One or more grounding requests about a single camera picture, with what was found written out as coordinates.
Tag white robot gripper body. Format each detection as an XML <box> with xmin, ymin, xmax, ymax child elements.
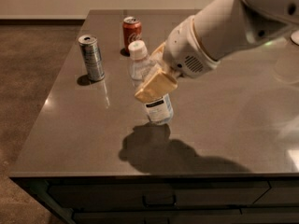
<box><xmin>163</xmin><ymin>16</ymin><xmax>219</xmax><ymax>78</ymax></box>

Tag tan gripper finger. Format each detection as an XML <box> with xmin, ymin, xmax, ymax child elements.
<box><xmin>149</xmin><ymin>42</ymin><xmax>166</xmax><ymax>67</ymax></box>
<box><xmin>134</xmin><ymin>66</ymin><xmax>178</xmax><ymax>103</ymax></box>

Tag clear plastic tea bottle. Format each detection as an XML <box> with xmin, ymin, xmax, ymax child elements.
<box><xmin>128</xmin><ymin>40</ymin><xmax>177</xmax><ymax>125</ymax></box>

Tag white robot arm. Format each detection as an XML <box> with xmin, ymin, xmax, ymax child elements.
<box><xmin>135</xmin><ymin>0</ymin><xmax>299</xmax><ymax>103</ymax></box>

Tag red cola can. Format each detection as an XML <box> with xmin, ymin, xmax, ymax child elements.
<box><xmin>122</xmin><ymin>16</ymin><xmax>142</xmax><ymax>53</ymax></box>

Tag silver energy drink can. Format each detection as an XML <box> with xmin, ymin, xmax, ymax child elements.
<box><xmin>78</xmin><ymin>35</ymin><xmax>105</xmax><ymax>81</ymax></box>

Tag dark cabinet drawer front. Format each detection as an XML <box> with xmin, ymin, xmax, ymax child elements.
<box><xmin>49</xmin><ymin>182</ymin><xmax>269</xmax><ymax>212</ymax></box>

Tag black drawer handle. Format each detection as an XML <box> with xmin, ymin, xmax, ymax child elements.
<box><xmin>142</xmin><ymin>192</ymin><xmax>177</xmax><ymax>208</ymax></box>

